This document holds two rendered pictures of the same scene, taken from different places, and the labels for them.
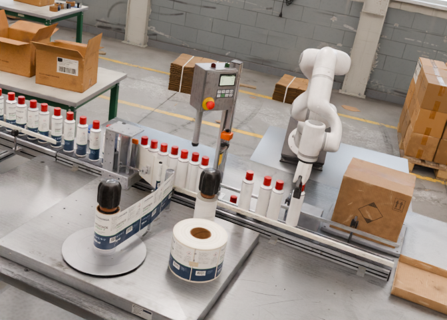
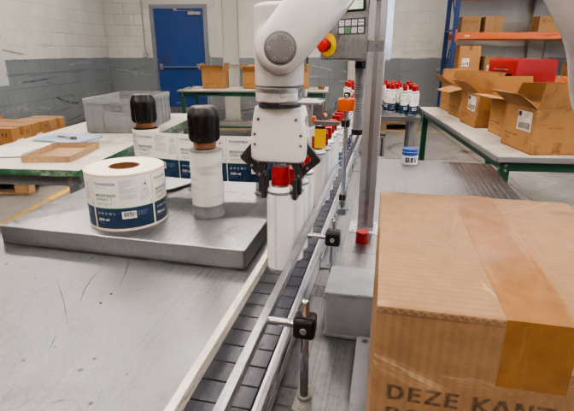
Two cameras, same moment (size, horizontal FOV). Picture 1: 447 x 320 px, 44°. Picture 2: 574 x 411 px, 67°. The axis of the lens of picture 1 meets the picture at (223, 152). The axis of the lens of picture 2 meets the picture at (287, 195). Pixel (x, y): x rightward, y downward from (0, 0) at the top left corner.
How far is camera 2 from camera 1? 2.46 m
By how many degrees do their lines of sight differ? 77
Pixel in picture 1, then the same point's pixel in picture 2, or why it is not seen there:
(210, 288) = (77, 228)
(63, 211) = not seen: hidden behind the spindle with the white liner
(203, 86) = not seen: hidden behind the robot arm
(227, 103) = (357, 46)
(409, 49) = not seen: outside the picture
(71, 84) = (524, 143)
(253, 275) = (140, 273)
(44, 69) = (508, 126)
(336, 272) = (170, 374)
